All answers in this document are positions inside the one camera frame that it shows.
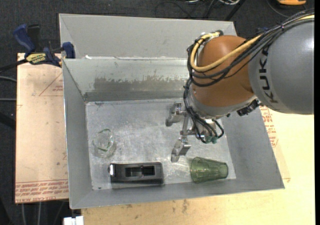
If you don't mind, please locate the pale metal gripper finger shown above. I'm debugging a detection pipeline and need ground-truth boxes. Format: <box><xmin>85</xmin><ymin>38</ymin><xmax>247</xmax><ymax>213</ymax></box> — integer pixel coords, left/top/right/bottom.
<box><xmin>165</xmin><ymin>101</ymin><xmax>188</xmax><ymax>128</ymax></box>
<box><xmin>170</xmin><ymin>137</ymin><xmax>193</xmax><ymax>163</ymax></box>

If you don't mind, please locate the green plastic cup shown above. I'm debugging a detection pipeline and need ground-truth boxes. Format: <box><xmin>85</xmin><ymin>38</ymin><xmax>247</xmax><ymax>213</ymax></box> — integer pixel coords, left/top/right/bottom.
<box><xmin>189</xmin><ymin>156</ymin><xmax>229</xmax><ymax>184</ymax></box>

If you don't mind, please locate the black tape dispenser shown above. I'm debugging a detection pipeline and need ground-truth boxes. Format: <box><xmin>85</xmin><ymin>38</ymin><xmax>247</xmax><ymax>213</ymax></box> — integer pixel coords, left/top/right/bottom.
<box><xmin>107</xmin><ymin>161</ymin><xmax>166</xmax><ymax>190</ymax></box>

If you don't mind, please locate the grey metal bin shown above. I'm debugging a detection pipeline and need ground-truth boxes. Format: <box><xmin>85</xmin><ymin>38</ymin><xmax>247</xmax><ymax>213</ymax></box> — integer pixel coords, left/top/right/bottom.
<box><xmin>58</xmin><ymin>13</ymin><xmax>286</xmax><ymax>210</ymax></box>

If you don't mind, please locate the clear glass cup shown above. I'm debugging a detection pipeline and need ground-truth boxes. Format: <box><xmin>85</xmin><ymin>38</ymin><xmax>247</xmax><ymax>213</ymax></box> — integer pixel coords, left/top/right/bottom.
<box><xmin>90</xmin><ymin>128</ymin><xmax>117</xmax><ymax>158</ymax></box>

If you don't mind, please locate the brown cardboard board, red print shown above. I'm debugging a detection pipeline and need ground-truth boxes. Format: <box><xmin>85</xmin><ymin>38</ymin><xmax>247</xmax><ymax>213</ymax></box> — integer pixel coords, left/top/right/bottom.
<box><xmin>14</xmin><ymin>52</ymin><xmax>292</xmax><ymax>205</ymax></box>

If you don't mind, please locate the black cylinder on white bracket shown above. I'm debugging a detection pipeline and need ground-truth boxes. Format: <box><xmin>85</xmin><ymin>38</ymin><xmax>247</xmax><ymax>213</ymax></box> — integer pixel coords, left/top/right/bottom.
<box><xmin>236</xmin><ymin>99</ymin><xmax>261</xmax><ymax>117</ymax></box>

